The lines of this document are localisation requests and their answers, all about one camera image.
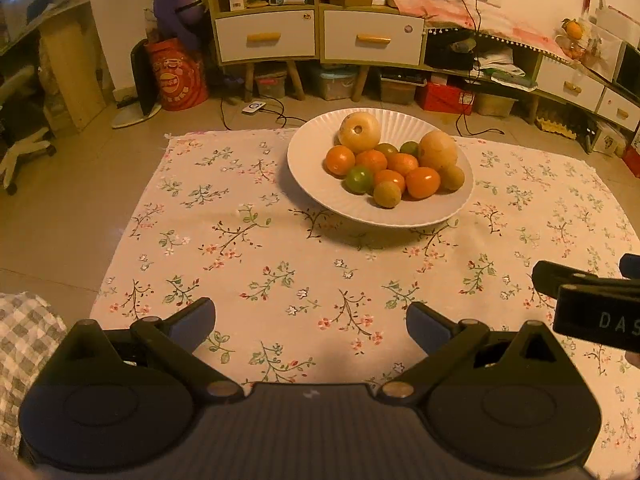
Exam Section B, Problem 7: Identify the large white drawer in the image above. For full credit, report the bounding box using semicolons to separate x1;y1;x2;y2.
215;10;316;63
324;10;425;65

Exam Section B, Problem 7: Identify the large green tomato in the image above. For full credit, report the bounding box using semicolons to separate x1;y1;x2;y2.
342;166;375;195

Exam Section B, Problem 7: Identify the brown storage box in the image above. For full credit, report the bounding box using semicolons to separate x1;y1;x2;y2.
380;72;418;106

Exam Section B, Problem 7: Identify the grey checked cloth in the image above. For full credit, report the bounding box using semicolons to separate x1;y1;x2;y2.
0;292;68;453

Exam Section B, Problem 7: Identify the white ribbed plate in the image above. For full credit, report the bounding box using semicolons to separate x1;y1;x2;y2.
286;108;474;228

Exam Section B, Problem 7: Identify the leafless tangerine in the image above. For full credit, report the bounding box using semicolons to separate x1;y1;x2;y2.
355;150;388;173

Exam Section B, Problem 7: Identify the black media device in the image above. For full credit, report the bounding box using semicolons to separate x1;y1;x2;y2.
425;30;478;72

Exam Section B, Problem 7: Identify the black panel on white base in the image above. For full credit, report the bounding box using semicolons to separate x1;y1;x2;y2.
111;39;161;129

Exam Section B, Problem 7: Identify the beige storage box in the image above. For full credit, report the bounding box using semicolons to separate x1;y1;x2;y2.
472;92;518;118

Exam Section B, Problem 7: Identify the small clear plastic box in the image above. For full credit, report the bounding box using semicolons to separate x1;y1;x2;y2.
254;67;289;100

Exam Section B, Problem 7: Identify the red printed drum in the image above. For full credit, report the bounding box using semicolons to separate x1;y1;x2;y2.
145;37;209;112

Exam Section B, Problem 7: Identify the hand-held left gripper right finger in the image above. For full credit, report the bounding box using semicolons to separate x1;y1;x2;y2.
377;301;576;405

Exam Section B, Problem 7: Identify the printed cardboard box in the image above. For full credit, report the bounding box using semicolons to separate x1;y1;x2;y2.
590;120;628;158

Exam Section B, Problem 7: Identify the oblong orange tomato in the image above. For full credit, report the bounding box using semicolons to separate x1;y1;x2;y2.
405;166;442;200

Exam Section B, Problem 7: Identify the small yellow plum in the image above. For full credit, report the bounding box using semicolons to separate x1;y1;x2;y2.
372;181;402;209
439;164;466;192

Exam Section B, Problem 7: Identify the black cable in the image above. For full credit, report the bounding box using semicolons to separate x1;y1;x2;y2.
454;111;506;137

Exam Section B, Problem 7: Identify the pale yellow pear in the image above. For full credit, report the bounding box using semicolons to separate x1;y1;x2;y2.
337;112;381;153

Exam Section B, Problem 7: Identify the yellow scalloped tray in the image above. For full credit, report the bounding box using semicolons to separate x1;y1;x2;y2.
535;115;576;140

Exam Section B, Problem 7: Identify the purple plush toy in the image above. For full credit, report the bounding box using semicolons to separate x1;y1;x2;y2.
152;0;208;53

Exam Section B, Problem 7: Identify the small white drawer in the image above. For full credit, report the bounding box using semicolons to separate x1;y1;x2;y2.
536;57;606;111
597;87;640;133

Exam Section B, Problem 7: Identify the dark red box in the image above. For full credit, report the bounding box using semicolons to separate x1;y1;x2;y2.
622;130;640;178

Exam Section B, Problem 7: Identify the dark screen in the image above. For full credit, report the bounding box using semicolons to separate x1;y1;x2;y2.
614;42;640;101

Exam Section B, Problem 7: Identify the low wooden drawer cabinet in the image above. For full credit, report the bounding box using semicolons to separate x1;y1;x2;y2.
318;4;428;103

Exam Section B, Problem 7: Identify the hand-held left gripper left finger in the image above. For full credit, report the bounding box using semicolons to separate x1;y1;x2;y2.
47;296;246;405

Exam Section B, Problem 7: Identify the white office chair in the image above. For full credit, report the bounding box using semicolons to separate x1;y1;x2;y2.
0;62;57;196

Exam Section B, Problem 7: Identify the large tan pear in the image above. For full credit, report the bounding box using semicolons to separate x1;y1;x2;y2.
418;130;459;173

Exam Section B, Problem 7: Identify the clear storage box blue lid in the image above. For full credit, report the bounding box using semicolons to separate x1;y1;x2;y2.
312;67;358;102

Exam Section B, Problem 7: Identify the pile of papers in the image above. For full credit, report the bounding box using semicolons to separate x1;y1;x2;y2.
475;47;538;92

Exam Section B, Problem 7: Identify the leafy tangerine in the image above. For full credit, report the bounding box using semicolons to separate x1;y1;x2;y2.
386;152;420;177

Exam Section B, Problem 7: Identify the wooden desk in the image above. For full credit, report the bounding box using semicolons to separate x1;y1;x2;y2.
0;0;108;133

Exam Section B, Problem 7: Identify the pink cloth with pompom trim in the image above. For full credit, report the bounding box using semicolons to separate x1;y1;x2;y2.
382;0;568;61

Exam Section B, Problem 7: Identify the floral tablecloth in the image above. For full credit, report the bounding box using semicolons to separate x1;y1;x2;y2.
89;129;640;466

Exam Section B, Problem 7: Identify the bright red box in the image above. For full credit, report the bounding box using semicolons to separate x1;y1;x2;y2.
416;81;475;116

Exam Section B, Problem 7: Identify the long wooden media stand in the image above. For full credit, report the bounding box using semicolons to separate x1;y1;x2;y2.
424;25;640;136

